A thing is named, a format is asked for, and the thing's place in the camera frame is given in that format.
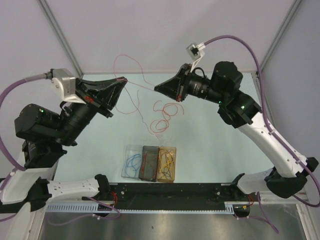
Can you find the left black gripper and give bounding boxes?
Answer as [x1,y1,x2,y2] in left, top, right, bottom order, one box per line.
[52,76,128,147]

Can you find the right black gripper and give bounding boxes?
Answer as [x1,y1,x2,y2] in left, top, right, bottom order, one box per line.
[154,63,226,105]

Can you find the pink thin cable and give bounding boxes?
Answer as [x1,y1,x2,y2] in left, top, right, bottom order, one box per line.
[113,53,157,135]

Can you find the yellow thin cable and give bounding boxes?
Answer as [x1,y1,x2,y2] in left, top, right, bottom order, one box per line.
[158,148,176,176]

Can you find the blue thin cable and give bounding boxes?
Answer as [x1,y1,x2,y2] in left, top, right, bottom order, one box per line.
[124,153,142,177]

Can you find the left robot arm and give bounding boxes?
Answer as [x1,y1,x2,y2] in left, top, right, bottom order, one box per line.
[0,77,127,240]

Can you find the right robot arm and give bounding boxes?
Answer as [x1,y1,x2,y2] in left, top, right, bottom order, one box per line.
[154,61,319,201]

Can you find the clear plastic bin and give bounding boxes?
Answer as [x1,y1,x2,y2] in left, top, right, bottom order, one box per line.
[121,145,143,180]

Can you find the amber plastic bin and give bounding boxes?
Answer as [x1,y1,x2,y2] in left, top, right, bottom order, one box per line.
[156,146,177,184]

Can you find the dark grey plastic bin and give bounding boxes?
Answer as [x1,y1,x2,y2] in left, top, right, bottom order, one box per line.
[139,145,159,182]

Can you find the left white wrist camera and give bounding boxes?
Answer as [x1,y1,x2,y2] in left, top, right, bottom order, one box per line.
[45,68,85,104]

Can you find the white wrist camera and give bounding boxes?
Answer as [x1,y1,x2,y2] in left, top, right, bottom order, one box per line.
[186,42,206,72]
[45,68,85,104]

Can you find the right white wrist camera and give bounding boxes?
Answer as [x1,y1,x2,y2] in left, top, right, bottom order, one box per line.
[186,42,206,72]

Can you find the white thin cable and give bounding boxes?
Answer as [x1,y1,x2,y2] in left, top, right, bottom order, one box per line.
[153,133,176,148]

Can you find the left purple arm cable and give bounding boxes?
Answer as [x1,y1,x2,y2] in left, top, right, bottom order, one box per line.
[0,73,121,223]

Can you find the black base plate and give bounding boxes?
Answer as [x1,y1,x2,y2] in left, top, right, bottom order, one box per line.
[93,183,249,211]

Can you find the left aluminium corner post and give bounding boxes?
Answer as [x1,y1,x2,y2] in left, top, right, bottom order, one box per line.
[36,0,84,77]

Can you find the aluminium corner post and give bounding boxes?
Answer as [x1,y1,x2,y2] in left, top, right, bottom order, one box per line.
[36,0,84,77]
[260,0,305,71]

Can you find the white slotted cable duct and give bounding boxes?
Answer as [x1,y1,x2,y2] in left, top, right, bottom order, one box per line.
[46,201,237,215]

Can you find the right aluminium corner post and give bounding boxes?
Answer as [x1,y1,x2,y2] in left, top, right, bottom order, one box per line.
[260,0,305,71]

